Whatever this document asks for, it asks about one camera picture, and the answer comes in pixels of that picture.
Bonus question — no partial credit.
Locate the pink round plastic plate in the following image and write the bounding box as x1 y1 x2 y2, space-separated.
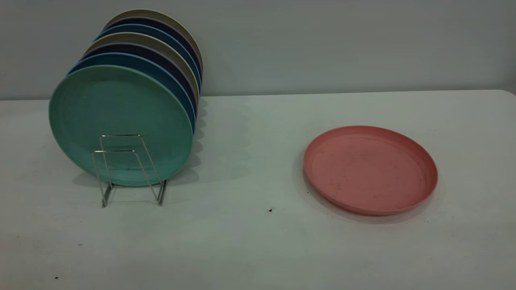
304 125 439 216

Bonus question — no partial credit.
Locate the green round plastic plate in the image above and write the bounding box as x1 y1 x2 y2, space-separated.
49 65 194 187

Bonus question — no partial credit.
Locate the dark purple round plate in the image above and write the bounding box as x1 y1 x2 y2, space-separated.
83 42 198 117
104 16 202 75

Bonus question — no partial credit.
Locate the blue round plastic plate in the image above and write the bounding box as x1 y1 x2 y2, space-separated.
67 52 197 134
95 23 202 87

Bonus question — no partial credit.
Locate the beige round plastic plate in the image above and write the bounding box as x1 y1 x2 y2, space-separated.
104 9 204 73
84 32 201 104

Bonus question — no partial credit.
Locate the metal wire plate rack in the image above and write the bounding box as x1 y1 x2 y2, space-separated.
92 134 168 208

